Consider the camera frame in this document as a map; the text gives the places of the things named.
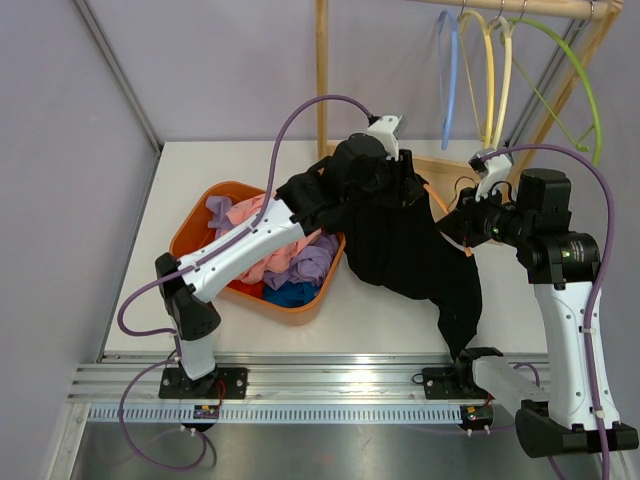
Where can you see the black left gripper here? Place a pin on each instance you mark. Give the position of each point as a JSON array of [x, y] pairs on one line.
[[403, 182]]

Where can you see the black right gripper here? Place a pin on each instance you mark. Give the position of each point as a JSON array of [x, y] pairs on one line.
[[461, 226]]

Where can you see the orange clothes hanger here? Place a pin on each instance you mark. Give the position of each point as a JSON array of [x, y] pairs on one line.
[[445, 210]]

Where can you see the black t shirt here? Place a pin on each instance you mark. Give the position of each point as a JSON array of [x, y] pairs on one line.
[[400, 248]]

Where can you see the light blue clothes hanger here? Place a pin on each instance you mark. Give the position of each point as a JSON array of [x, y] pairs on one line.
[[448, 58]]

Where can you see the purple t shirt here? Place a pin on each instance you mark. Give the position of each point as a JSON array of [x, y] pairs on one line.
[[306, 260]]

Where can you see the cream clothes hanger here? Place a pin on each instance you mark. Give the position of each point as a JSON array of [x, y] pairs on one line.
[[506, 36]]

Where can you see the blue t shirt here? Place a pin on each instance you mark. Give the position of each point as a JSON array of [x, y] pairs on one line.
[[291, 295]]

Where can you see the pink t shirt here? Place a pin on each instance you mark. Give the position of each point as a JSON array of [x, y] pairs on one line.
[[257, 237]]

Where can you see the green clothes hanger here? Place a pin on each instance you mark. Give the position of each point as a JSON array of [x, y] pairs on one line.
[[566, 80]]

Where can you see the orange t shirt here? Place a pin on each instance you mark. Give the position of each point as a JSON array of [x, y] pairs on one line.
[[254, 290]]

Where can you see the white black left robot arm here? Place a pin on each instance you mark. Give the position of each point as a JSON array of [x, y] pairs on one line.
[[188, 285]]

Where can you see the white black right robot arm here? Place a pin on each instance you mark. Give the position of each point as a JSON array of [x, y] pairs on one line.
[[576, 414]]

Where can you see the wooden clothes rack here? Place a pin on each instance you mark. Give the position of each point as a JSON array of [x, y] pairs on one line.
[[411, 84]]

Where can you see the orange plastic basket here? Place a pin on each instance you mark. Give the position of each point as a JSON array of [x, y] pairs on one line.
[[195, 233]]

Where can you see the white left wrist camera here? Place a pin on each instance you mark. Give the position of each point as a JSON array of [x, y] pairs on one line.
[[385, 129]]

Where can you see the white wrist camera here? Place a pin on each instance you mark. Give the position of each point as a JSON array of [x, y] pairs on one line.
[[385, 129], [492, 169]]

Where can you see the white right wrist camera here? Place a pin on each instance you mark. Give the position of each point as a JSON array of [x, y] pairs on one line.
[[492, 169]]

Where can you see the right aluminium frame post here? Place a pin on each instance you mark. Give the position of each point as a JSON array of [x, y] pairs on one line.
[[563, 52]]

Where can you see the aluminium frame post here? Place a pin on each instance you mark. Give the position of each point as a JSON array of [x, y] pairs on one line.
[[108, 55], [563, 52]]

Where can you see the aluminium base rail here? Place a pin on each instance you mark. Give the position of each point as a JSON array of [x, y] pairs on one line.
[[282, 389]]

